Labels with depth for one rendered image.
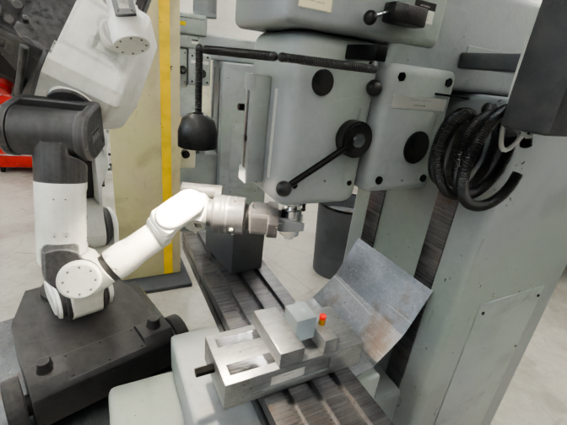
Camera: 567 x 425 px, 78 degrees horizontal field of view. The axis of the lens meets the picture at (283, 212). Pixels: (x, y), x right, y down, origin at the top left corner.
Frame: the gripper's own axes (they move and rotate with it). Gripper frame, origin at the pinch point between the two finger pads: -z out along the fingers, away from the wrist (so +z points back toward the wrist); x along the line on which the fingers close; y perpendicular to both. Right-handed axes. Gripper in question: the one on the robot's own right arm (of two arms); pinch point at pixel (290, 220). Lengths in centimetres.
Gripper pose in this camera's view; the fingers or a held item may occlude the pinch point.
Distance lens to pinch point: 83.4
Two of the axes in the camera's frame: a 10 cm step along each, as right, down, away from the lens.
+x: -0.2, -3.8, 9.2
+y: -1.2, 9.2, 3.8
